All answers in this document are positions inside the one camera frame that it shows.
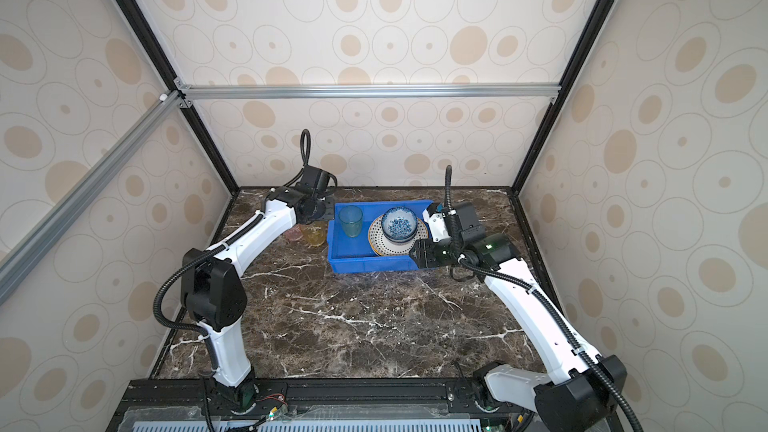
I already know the yellow transparent cup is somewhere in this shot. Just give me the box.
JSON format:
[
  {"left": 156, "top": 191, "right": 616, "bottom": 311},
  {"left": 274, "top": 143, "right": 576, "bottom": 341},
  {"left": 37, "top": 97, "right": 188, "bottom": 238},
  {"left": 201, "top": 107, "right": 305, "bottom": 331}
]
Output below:
[{"left": 300, "top": 222, "right": 327, "bottom": 247}]

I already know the pink transparent cup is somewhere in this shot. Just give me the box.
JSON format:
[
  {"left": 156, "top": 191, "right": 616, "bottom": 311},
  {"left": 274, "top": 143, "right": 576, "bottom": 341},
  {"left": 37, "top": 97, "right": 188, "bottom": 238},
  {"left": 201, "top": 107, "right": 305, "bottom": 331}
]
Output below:
[{"left": 282, "top": 225, "right": 303, "bottom": 242}]

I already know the green transparent cup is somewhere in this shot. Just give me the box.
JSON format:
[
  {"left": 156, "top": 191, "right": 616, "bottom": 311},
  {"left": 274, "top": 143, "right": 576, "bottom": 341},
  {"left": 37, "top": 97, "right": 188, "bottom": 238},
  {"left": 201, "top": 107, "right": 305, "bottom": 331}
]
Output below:
[{"left": 338, "top": 205, "right": 363, "bottom": 238}]

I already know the dotted yellow rim plate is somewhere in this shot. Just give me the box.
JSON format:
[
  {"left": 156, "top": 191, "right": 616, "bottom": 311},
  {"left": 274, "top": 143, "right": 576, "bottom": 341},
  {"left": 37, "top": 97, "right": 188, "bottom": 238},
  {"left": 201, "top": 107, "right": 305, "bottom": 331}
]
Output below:
[{"left": 367, "top": 216, "right": 430, "bottom": 256}]

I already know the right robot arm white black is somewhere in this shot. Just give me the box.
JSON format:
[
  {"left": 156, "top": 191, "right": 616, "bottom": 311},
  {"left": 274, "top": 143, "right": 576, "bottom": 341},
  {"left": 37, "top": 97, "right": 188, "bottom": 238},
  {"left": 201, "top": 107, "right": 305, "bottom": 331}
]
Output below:
[{"left": 409, "top": 168, "right": 643, "bottom": 431}]

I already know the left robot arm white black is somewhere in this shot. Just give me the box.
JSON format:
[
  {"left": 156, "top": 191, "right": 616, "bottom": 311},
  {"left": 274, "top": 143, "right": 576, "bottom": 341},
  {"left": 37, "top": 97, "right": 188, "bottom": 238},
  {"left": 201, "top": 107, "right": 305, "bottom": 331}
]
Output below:
[{"left": 152, "top": 129, "right": 338, "bottom": 412}]

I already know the blue plastic bin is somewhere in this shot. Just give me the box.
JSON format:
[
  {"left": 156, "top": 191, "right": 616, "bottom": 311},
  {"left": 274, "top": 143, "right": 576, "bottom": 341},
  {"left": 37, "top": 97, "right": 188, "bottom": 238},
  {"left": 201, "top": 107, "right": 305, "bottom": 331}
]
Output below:
[{"left": 327, "top": 200, "right": 431, "bottom": 274}]

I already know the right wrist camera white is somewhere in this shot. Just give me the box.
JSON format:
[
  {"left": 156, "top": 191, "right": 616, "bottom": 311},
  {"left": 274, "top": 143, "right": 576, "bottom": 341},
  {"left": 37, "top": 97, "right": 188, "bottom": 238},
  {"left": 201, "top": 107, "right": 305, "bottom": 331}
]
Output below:
[{"left": 422, "top": 204, "right": 450, "bottom": 243}]

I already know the horizontal aluminium frame bar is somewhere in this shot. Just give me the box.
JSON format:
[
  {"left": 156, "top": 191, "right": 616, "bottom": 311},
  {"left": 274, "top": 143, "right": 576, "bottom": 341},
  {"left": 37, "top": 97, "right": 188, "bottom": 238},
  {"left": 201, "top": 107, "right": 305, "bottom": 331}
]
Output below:
[{"left": 181, "top": 83, "right": 560, "bottom": 100}]

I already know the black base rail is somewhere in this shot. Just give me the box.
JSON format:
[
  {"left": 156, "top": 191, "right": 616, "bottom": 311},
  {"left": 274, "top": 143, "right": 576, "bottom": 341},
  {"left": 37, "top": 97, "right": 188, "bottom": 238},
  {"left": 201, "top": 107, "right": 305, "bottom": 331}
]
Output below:
[{"left": 107, "top": 377, "right": 546, "bottom": 431}]

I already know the left diagonal aluminium frame bar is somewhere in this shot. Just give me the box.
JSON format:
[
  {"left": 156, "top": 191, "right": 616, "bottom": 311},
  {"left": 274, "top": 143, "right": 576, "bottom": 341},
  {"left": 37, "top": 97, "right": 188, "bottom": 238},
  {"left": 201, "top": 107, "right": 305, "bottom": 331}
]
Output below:
[{"left": 1, "top": 91, "right": 182, "bottom": 302}]

